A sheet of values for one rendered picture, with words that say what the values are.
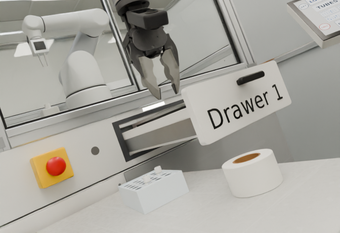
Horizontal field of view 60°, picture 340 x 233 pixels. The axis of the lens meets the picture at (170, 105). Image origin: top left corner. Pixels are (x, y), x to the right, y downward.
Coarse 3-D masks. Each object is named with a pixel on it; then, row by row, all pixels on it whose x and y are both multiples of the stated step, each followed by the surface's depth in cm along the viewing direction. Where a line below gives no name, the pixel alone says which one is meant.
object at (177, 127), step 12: (156, 120) 65; (168, 120) 62; (180, 120) 58; (132, 132) 76; (144, 132) 71; (156, 132) 66; (168, 132) 62; (180, 132) 59; (192, 132) 56; (132, 144) 77; (144, 144) 72; (156, 144) 67; (168, 144) 64
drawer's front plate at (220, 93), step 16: (272, 64) 68; (208, 80) 55; (224, 80) 58; (256, 80) 63; (272, 80) 66; (192, 96) 52; (208, 96) 54; (224, 96) 57; (240, 96) 59; (272, 96) 65; (288, 96) 68; (192, 112) 52; (256, 112) 61; (272, 112) 63; (208, 128) 52; (224, 128) 55; (240, 128) 57; (208, 144) 52
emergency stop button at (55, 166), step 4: (52, 160) 62; (56, 160) 62; (60, 160) 63; (48, 164) 61; (52, 164) 62; (56, 164) 62; (60, 164) 62; (64, 164) 63; (48, 168) 61; (52, 168) 61; (56, 168) 62; (60, 168) 62; (64, 168) 63; (48, 172) 62; (52, 172) 61; (56, 172) 62; (60, 172) 62
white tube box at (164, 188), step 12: (132, 180) 57; (156, 180) 49; (168, 180) 47; (180, 180) 48; (120, 192) 55; (132, 192) 47; (144, 192) 46; (156, 192) 46; (168, 192) 47; (180, 192) 48; (132, 204) 50; (144, 204) 45; (156, 204) 46
